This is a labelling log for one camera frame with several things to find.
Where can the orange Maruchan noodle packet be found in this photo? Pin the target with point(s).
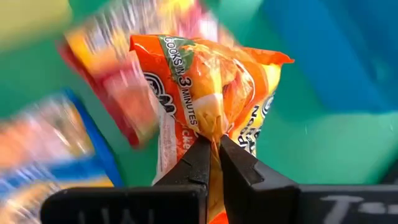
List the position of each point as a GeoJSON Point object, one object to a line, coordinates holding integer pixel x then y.
{"type": "Point", "coordinates": [211, 93]}

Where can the blue plastic bin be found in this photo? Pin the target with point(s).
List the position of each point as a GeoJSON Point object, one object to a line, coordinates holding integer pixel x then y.
{"type": "Point", "coordinates": [342, 46]}

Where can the blue Maruchan noodle packet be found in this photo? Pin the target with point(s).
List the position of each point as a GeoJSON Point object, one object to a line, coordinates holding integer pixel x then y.
{"type": "Point", "coordinates": [46, 140]}

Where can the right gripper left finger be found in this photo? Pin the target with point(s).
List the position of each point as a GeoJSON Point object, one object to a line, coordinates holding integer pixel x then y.
{"type": "Point", "coordinates": [140, 205]}

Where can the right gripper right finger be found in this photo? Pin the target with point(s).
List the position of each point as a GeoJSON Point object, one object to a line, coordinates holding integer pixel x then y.
{"type": "Point", "coordinates": [280, 205]}

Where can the red Maruchan noodle packet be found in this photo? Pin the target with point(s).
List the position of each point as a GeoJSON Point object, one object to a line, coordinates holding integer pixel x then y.
{"type": "Point", "coordinates": [118, 87]}

